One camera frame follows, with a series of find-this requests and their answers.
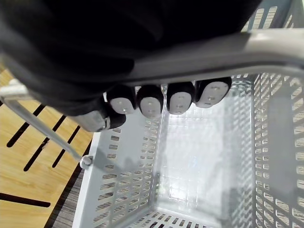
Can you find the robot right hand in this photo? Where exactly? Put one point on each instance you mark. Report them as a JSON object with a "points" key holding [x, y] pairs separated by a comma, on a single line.
{"points": [[83, 47]]}

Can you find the grey plastic shopping basket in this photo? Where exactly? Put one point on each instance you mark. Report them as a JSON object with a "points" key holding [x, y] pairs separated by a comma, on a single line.
{"points": [[190, 154]]}

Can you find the slotted wooden shelf board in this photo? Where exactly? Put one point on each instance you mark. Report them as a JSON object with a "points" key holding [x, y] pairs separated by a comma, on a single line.
{"points": [[28, 154]]}

